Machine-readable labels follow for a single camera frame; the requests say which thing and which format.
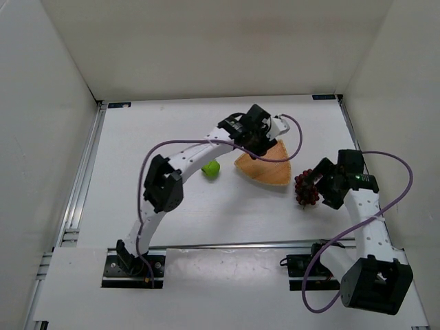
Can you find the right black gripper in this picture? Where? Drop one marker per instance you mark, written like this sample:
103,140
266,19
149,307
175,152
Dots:
323,175

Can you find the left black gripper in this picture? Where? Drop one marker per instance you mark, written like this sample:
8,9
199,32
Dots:
258,146

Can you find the red fake grape bunch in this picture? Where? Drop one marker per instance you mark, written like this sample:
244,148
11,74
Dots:
305,196

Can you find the green fake apple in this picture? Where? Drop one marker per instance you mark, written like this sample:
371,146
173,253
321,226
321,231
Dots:
211,169

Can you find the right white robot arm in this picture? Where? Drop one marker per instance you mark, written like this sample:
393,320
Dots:
361,258

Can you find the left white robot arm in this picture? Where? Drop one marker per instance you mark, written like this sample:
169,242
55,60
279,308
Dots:
160,186

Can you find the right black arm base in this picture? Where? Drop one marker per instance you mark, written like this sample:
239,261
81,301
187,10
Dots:
320,278

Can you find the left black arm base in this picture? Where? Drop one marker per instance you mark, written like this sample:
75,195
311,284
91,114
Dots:
115,276

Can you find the woven bamboo fruit basket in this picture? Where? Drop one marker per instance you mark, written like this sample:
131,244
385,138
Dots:
273,174

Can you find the right blue corner label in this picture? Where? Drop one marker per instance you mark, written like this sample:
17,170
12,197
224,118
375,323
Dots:
323,96

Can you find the blue corner label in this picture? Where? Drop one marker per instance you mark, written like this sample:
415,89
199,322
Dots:
118,105
323,96

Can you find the left blue corner label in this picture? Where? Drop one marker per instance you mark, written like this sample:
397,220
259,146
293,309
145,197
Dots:
118,105

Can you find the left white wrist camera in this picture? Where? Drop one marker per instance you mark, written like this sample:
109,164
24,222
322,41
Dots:
277,127

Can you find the aluminium front rail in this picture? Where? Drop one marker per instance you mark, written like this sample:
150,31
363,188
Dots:
240,245

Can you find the aluminium left side rail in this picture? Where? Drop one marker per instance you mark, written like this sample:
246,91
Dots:
70,222

